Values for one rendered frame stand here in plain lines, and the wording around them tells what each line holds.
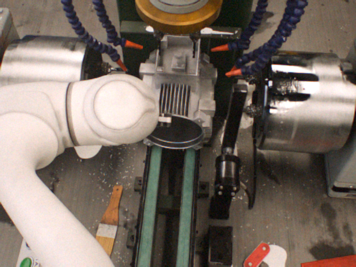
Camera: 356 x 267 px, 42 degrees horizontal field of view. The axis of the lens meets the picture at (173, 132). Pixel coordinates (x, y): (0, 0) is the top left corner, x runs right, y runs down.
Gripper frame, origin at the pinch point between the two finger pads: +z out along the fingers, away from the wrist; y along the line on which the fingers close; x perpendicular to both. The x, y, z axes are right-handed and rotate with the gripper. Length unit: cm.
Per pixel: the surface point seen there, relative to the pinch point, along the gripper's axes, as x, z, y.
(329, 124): -2.3, 1.1, -41.3
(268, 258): 32.2, 16.4, -32.4
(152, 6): -22.1, -13.8, -1.1
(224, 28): -24.7, 9.5, -16.8
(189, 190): 15.9, 12.4, -10.9
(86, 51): -15.6, 2.5, 15.5
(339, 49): -32, 53, -58
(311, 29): -39, 57, -50
